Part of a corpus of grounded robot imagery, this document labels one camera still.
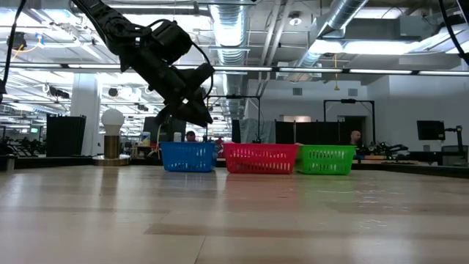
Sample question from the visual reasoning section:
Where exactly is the silver ventilation duct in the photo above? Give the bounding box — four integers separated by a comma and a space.
210, 0, 251, 97
292, 0, 369, 69

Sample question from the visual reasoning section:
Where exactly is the white pillar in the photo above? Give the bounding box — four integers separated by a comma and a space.
71, 73, 102, 157

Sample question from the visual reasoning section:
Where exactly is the dark computer monitor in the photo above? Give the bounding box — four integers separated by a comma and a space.
142, 116, 188, 144

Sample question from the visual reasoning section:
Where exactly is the black monitor on arm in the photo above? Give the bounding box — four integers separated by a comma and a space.
416, 120, 465, 155

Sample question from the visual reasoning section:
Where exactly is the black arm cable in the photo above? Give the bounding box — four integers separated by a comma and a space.
0, 0, 27, 104
437, 0, 469, 67

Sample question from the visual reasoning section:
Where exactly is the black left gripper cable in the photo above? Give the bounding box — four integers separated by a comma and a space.
146, 18, 216, 100

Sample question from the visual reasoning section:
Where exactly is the black rig frame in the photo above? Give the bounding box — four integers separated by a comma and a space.
323, 98, 376, 147

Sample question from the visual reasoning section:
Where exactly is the black ceiling device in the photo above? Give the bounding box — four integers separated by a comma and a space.
6, 31, 28, 51

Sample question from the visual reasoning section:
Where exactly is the long ceiling light strip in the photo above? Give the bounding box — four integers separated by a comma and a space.
0, 62, 469, 76

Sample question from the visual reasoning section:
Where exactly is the black partition panel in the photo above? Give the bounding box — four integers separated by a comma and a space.
46, 115, 87, 158
274, 120, 367, 146

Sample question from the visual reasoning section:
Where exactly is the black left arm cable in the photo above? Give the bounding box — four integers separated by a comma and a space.
0, 0, 27, 104

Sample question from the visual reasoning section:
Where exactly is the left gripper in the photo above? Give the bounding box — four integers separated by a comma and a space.
119, 20, 215, 128

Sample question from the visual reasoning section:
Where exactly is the red plastic basket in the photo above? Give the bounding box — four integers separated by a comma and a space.
223, 142, 300, 175

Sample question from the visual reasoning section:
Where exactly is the green plastic basket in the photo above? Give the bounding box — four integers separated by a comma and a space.
295, 144, 357, 176

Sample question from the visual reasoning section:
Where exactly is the blue plastic basket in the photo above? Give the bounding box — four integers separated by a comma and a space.
159, 141, 218, 173

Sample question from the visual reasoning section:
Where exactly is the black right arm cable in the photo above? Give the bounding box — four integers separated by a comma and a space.
437, 0, 469, 67

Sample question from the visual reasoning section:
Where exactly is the white bulb brass base lamp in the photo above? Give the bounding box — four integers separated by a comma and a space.
92, 108, 132, 166

